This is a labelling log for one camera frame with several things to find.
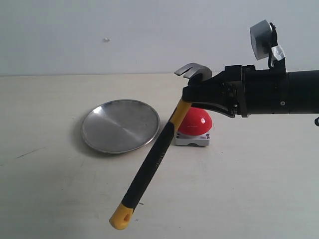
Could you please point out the red dome push button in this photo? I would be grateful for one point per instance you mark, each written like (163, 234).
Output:
(194, 129)

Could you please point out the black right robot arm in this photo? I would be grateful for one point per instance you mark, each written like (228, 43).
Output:
(303, 95)

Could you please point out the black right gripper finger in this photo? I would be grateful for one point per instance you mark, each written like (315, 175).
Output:
(217, 102)
(200, 81)

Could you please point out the yellow black claw hammer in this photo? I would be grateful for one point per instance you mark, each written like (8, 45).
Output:
(123, 213)

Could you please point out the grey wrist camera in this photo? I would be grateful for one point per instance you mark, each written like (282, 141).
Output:
(264, 42)

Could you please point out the round steel plate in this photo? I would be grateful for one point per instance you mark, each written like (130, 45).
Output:
(120, 126)

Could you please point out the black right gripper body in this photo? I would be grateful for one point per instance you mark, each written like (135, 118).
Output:
(258, 92)

